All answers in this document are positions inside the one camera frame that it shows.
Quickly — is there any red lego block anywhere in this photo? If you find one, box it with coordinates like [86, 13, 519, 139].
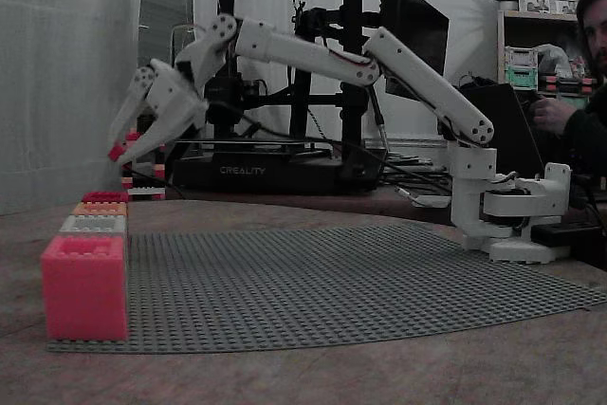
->
[81, 190, 130, 205]

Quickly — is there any black Creality 3D printer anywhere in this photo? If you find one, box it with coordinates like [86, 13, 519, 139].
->
[171, 0, 397, 196]

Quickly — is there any black laptop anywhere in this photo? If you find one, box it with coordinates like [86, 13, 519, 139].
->
[458, 82, 547, 179]

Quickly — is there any light wooden shelf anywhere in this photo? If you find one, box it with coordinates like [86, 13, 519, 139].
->
[494, 8, 599, 99]

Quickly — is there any person's hand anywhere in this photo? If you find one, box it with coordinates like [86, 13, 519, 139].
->
[529, 94, 579, 137]

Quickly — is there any grey Lego baseplate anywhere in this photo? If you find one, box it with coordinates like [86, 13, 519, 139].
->
[46, 222, 607, 355]

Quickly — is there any grey lego block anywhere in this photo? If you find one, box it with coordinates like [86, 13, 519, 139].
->
[58, 213, 130, 238]

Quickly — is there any black power brick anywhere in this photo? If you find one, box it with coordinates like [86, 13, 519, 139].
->
[529, 220, 607, 255]

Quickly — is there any multicolour Lego tower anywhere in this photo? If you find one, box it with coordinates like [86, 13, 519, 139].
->
[120, 129, 168, 202]

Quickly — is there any white storage crate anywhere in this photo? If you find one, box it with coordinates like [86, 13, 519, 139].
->
[504, 45, 540, 68]

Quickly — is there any white picture frame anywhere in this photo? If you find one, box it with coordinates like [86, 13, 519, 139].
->
[517, 0, 582, 15]

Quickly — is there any black computer monitor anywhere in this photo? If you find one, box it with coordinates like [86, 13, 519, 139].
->
[380, 0, 451, 103]

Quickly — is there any green storage crate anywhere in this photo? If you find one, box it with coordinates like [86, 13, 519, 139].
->
[504, 65, 540, 89]

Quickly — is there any large pink lego block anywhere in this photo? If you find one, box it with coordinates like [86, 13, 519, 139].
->
[40, 235, 131, 342]

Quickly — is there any clear plastic bag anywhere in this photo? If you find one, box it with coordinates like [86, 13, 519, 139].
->
[537, 43, 572, 75]

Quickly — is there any bearded person's head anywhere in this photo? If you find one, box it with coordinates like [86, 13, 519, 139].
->
[575, 0, 607, 80]

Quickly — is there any orange lego block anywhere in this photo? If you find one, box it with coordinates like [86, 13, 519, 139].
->
[70, 201, 130, 217]

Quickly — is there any white sheer curtain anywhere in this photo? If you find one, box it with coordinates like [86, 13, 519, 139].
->
[0, 0, 147, 217]

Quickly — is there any dark sleeved forearm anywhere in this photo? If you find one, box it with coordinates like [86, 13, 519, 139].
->
[562, 96, 607, 176]

